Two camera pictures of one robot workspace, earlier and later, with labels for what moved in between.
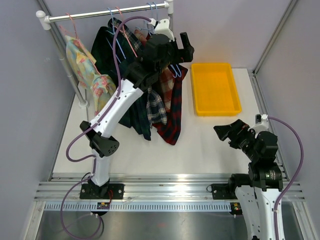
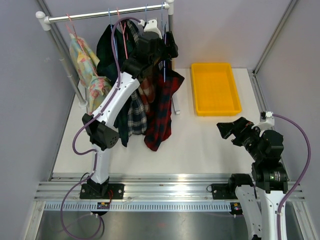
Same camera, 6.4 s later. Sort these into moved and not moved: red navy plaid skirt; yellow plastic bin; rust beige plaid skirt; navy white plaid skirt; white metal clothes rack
Moved: red navy plaid skirt; rust beige plaid skirt; navy white plaid skirt
Not moved: yellow plastic bin; white metal clothes rack
